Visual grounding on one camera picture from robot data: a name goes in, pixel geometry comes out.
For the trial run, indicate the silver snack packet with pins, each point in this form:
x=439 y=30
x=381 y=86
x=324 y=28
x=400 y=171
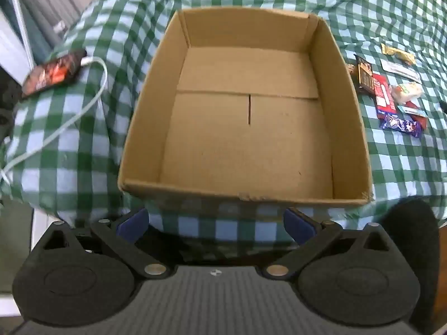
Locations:
x=398 y=68

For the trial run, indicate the garment steamer on stand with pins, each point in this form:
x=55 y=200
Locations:
x=45 y=0

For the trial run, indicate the dark red square packet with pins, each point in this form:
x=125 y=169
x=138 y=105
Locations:
x=420 y=122

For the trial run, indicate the small white clip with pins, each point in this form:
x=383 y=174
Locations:
x=59 y=26

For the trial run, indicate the red snack packet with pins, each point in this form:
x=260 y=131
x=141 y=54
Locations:
x=382 y=94

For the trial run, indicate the black smartphone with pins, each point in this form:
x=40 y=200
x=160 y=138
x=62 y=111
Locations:
x=52 y=73

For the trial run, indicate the purple snack packet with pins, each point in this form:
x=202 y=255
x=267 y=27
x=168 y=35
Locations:
x=398 y=124

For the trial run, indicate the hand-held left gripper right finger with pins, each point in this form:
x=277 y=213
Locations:
x=298 y=225

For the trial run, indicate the dark brown chocolate packet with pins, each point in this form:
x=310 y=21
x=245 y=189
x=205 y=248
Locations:
x=365 y=75

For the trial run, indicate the white door frame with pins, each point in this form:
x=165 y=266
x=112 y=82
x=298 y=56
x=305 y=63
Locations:
x=14 y=42

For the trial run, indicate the green checkered cloth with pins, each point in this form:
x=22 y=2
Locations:
x=70 y=146

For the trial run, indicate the small teal packet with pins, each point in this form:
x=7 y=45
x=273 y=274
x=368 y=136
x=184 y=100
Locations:
x=414 y=110

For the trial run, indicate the gold snack packet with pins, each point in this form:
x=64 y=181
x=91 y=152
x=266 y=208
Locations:
x=398 y=54

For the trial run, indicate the brown cardboard box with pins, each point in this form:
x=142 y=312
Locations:
x=244 y=139

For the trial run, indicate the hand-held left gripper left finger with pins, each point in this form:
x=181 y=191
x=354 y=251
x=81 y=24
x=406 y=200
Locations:
x=134 y=224

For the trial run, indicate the clear rice cracker packet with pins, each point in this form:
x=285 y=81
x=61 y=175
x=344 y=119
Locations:
x=407 y=92

